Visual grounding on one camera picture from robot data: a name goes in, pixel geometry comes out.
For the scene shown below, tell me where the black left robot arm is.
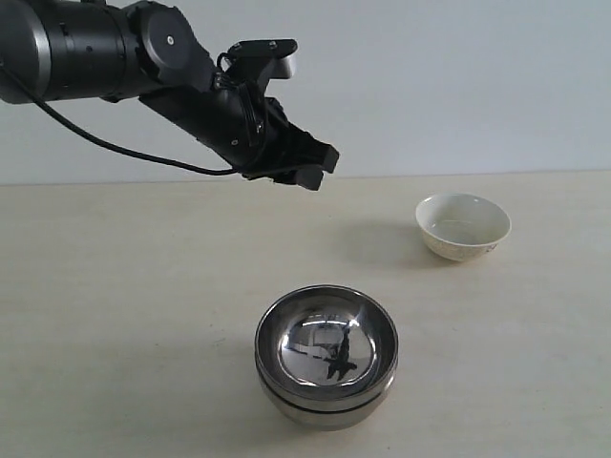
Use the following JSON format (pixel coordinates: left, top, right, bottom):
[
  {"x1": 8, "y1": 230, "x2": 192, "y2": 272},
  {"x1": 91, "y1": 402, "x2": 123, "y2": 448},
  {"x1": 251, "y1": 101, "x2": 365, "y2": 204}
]
[{"x1": 1, "y1": 1, "x2": 340, "y2": 191}]

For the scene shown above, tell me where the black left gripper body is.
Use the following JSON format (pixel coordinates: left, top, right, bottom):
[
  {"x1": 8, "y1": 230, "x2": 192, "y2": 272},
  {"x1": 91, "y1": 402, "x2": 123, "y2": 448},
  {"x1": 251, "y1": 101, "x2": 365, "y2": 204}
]
[{"x1": 138, "y1": 87, "x2": 306, "y2": 181}]

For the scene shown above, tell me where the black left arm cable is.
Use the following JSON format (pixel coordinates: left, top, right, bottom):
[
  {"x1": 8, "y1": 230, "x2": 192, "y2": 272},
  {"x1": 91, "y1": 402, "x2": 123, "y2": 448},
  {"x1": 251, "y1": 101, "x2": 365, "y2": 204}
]
[{"x1": 0, "y1": 61, "x2": 240, "y2": 176}]

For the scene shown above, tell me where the ribbed stainless steel bowl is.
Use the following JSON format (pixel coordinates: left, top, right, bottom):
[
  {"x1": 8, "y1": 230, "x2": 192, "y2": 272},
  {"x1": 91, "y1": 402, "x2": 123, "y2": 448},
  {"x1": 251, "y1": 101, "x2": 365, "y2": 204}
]
[{"x1": 254, "y1": 284, "x2": 399, "y2": 406}]

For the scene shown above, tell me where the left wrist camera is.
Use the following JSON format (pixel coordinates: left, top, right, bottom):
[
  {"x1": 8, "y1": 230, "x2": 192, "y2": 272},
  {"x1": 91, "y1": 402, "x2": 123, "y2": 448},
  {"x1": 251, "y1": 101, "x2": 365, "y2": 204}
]
[{"x1": 228, "y1": 38, "x2": 298, "y2": 80}]

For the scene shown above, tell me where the cream ceramic bowl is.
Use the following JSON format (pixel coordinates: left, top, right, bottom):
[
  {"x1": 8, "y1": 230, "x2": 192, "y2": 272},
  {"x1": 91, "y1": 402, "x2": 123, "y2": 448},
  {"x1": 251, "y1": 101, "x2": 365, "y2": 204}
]
[{"x1": 414, "y1": 193, "x2": 512, "y2": 262}]

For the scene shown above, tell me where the smooth stainless steel bowl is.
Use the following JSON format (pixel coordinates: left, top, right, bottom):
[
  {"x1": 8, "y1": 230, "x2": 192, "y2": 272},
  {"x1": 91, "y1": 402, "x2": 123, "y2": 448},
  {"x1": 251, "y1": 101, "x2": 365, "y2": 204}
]
[{"x1": 257, "y1": 370, "x2": 396, "y2": 431}]

